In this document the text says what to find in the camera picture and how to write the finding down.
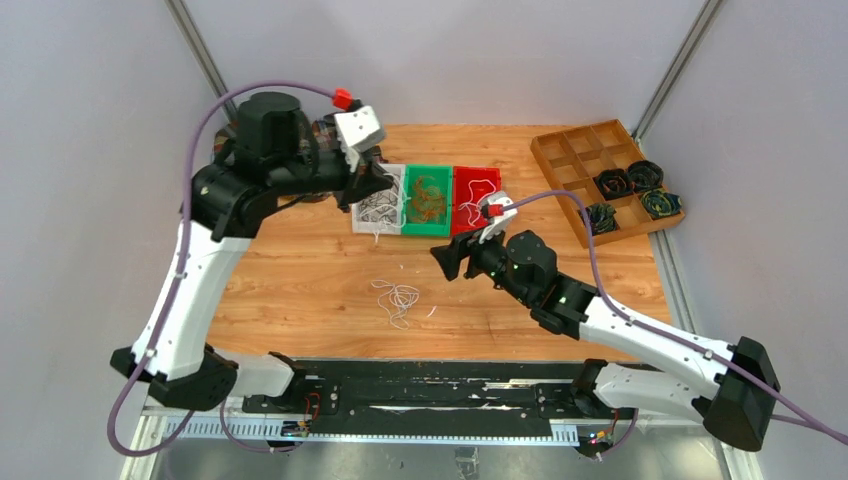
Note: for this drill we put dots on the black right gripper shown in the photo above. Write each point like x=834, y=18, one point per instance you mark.
x=449, y=255

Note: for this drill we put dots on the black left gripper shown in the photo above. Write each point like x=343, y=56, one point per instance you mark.
x=368, y=180

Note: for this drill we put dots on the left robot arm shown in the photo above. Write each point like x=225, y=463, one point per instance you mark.
x=172, y=354

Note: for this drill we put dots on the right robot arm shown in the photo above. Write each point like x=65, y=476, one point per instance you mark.
x=728, y=387

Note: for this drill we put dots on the white plastic bin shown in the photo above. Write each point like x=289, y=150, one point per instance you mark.
x=383, y=213

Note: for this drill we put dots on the green plastic bin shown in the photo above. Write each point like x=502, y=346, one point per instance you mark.
x=428, y=209

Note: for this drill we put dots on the plaid cloth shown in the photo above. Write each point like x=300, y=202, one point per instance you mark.
x=316, y=168

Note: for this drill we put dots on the red plastic bin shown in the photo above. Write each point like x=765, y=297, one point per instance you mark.
x=470, y=186

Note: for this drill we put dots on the rolled dark sock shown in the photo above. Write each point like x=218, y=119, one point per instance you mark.
x=613, y=184
x=600, y=217
x=645, y=175
x=659, y=203

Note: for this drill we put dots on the wooden compartment tray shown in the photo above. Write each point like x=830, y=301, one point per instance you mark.
x=570, y=159

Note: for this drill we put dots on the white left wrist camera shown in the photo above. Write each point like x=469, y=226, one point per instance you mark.
x=358, y=132

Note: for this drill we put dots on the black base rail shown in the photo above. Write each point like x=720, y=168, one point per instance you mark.
x=418, y=398

